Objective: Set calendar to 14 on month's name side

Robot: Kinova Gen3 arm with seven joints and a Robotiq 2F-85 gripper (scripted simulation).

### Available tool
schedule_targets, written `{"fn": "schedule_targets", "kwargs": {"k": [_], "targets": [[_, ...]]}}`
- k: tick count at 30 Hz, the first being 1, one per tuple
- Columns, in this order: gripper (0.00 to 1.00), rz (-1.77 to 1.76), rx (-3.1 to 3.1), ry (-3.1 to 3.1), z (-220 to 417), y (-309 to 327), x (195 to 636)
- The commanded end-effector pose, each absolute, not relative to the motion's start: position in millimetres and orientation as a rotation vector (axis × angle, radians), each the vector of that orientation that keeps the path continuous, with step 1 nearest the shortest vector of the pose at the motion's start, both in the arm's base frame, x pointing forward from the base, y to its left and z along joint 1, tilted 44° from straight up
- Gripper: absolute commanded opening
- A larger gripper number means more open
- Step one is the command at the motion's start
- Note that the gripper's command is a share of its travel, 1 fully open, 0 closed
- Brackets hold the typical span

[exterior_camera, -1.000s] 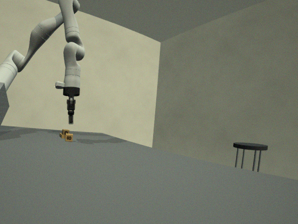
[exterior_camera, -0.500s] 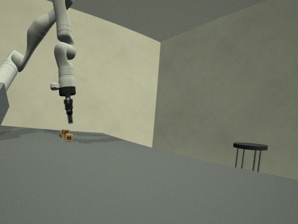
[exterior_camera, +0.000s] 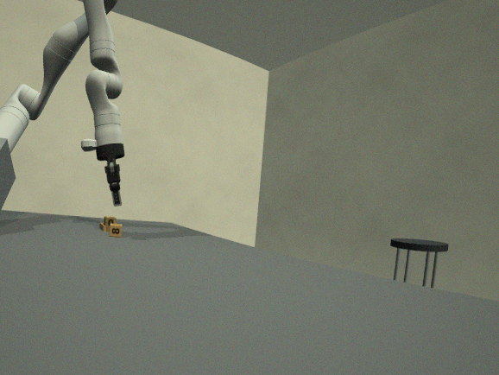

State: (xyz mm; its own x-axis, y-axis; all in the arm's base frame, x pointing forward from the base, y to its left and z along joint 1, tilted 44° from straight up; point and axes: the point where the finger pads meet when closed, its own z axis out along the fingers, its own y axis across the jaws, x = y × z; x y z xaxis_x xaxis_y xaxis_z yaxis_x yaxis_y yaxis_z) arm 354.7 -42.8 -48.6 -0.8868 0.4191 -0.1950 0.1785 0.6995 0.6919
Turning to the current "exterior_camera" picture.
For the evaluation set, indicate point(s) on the tan rectangular tray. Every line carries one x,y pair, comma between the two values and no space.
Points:
104,228

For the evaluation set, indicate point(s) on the tan cube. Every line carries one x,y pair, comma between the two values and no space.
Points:
108,220
116,230

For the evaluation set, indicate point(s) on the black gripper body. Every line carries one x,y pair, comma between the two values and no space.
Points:
111,151

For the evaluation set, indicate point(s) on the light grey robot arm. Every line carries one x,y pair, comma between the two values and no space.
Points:
57,55

